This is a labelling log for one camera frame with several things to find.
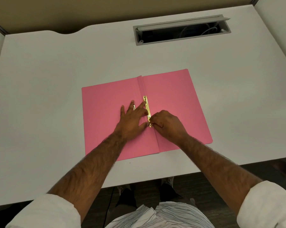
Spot person's left hand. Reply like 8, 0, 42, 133
113, 100, 150, 142

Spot person's right hand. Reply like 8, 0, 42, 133
149, 110, 189, 144

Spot thin black cable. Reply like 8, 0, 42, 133
106, 187, 115, 221

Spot beige desk partition panel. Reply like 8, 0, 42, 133
0, 0, 261, 35

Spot person's right forearm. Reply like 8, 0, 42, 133
179, 136, 264, 215

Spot white striped shirt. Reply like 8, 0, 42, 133
5, 180, 286, 228

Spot dark trousers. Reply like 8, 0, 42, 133
114, 183, 191, 208

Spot gold metal file fastener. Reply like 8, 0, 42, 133
143, 95, 153, 128

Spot grey desk cable port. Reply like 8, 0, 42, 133
133, 15, 231, 46

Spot person's left forearm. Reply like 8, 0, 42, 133
47, 133, 128, 223

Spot pink paper folder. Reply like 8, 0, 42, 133
82, 69, 213, 162

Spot grey shoe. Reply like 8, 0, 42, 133
161, 177, 175, 188
117, 185, 132, 195

